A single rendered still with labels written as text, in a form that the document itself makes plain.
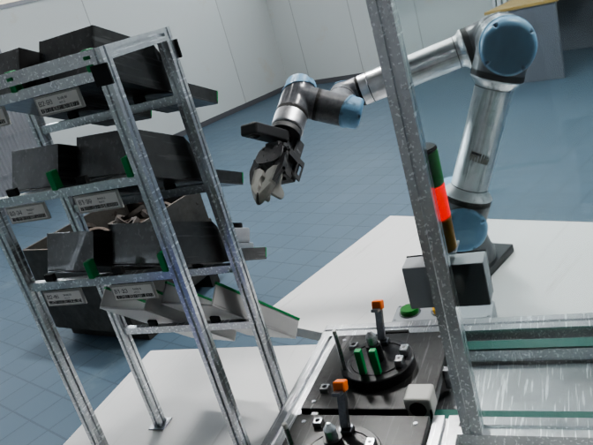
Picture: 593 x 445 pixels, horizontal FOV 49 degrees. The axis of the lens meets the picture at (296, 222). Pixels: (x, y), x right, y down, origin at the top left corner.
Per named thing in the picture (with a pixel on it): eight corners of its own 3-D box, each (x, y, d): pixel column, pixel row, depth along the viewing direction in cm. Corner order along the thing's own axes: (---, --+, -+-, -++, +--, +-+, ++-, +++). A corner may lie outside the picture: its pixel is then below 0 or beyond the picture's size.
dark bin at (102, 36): (167, 113, 127) (166, 75, 127) (218, 103, 120) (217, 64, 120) (40, 87, 104) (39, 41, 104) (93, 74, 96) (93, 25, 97)
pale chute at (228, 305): (247, 335, 146) (251, 315, 147) (296, 338, 138) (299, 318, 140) (160, 304, 124) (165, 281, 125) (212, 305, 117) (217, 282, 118)
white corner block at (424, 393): (412, 402, 114) (407, 382, 113) (438, 402, 113) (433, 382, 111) (407, 419, 110) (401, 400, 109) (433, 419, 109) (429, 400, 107)
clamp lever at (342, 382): (341, 425, 106) (336, 378, 106) (353, 425, 105) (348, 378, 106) (334, 432, 103) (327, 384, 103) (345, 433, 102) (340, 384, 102)
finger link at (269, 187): (282, 214, 137) (293, 179, 142) (266, 198, 133) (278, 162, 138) (271, 216, 139) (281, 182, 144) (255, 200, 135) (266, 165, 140)
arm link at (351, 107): (366, 92, 157) (322, 81, 158) (364, 101, 147) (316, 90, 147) (359, 123, 160) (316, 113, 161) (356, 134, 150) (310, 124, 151)
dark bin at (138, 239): (216, 260, 137) (215, 224, 138) (266, 259, 130) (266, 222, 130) (111, 266, 114) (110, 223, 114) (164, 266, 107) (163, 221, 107)
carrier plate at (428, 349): (341, 343, 139) (338, 335, 138) (454, 339, 129) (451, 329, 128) (303, 417, 119) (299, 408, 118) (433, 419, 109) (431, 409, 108)
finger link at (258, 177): (271, 216, 139) (281, 182, 144) (255, 200, 135) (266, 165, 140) (259, 218, 141) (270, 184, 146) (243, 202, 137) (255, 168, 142)
